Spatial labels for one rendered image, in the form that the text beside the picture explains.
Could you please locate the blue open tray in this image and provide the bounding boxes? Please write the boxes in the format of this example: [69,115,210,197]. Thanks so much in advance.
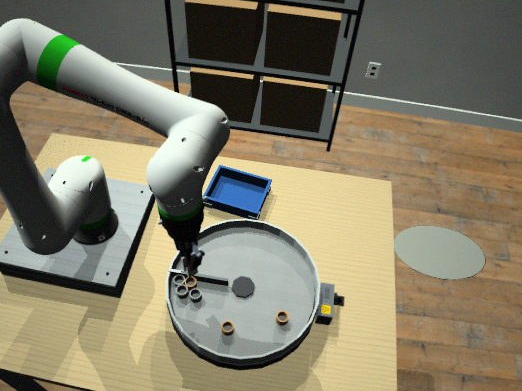
[203,165,272,220]

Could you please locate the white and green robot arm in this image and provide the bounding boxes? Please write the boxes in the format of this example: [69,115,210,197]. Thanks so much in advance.
[0,19,230,255]

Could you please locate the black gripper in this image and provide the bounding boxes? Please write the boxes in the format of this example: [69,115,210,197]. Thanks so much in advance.
[167,226,205,278]

